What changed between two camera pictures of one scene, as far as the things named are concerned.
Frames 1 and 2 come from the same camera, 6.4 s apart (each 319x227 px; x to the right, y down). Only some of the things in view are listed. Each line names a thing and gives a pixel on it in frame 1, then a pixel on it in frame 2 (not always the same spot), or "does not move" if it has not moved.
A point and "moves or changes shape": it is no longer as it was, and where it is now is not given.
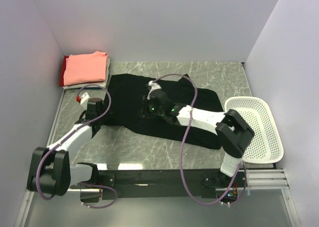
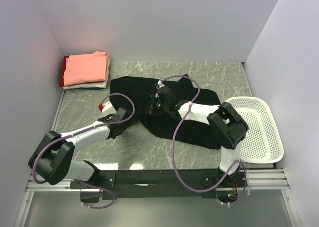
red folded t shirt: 62,71 does not move
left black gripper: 103,107 to 109,116
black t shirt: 127,92 moves or changes shape
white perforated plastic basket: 265,146 does not move
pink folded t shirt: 81,68 does not move
